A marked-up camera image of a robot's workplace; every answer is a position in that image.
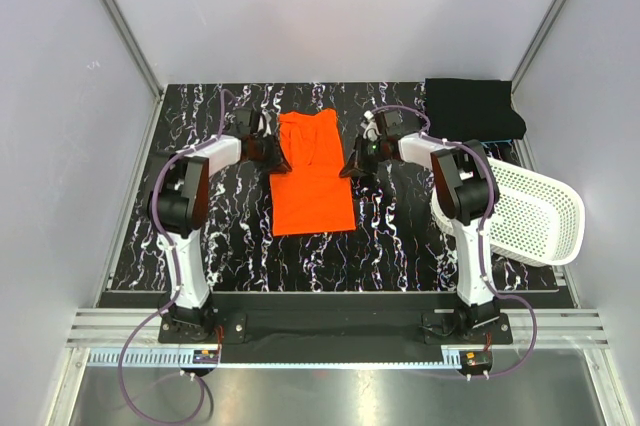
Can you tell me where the black marble pattern mat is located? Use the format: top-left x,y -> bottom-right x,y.
107,82 -> 558,293

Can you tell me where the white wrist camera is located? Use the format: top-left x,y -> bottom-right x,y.
257,112 -> 273,137
361,111 -> 380,142

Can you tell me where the right aluminium corner post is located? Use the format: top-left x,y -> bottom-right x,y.
511,0 -> 568,93

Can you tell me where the orange connector board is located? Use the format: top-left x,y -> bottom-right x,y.
193,349 -> 220,364
465,351 -> 493,367

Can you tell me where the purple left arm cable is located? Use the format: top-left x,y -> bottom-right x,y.
117,89 -> 214,426

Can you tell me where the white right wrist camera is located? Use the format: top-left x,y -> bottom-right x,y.
361,111 -> 380,142

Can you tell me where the left aluminium corner post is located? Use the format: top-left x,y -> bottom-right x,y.
100,0 -> 164,99

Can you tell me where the white perforated plastic basket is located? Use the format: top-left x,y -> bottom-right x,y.
432,155 -> 586,267

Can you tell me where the aluminium front frame rail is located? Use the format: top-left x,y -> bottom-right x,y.
67,308 -> 608,370

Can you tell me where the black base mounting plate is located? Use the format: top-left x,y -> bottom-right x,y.
159,292 -> 513,367

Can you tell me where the left orange connector board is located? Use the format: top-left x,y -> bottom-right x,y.
193,349 -> 220,364

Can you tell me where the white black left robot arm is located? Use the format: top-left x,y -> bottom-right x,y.
145,107 -> 292,337

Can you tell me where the aluminium corner post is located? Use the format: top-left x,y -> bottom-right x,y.
511,0 -> 568,93
100,0 -> 164,99

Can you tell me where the folded black t shirt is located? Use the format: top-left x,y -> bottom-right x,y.
424,78 -> 527,141

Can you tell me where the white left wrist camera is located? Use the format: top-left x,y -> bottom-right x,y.
257,112 -> 273,137

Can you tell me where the right orange connector board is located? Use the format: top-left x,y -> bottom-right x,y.
465,351 -> 493,367

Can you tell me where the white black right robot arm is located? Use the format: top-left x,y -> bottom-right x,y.
340,105 -> 500,339

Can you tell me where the orange t shirt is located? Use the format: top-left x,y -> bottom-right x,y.
270,109 -> 356,237

